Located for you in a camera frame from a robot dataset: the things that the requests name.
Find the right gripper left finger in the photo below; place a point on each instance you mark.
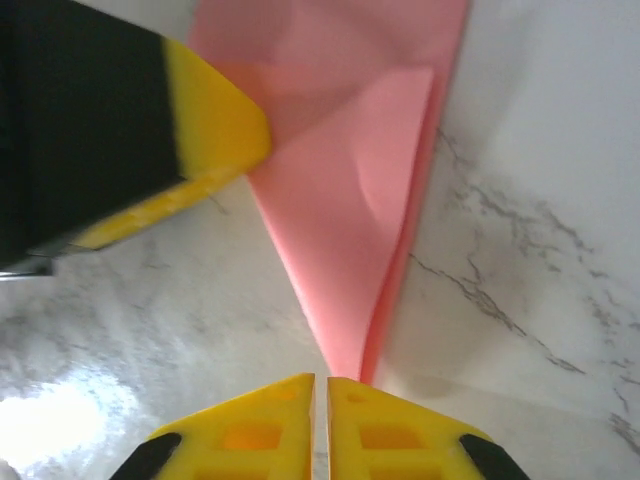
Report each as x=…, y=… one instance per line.
x=250, y=440

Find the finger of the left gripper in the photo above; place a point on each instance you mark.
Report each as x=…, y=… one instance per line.
x=100, y=125

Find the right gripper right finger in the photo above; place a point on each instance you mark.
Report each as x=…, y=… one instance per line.
x=390, y=440

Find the pink square paper sheet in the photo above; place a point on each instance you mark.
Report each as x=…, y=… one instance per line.
x=340, y=200

